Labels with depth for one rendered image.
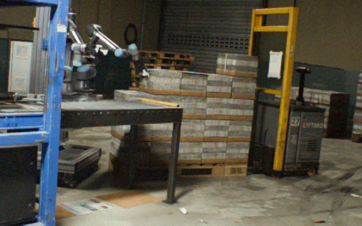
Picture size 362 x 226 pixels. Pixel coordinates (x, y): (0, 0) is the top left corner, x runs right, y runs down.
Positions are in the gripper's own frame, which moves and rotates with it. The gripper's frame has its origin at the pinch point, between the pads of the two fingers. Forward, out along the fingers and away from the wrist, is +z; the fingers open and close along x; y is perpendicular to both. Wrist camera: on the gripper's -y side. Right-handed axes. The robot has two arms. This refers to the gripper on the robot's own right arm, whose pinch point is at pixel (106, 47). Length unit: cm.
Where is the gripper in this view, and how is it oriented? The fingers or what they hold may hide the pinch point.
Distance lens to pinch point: 406.5
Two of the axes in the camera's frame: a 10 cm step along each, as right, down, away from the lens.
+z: 8.4, 1.3, -5.3
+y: -1.6, 9.9, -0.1
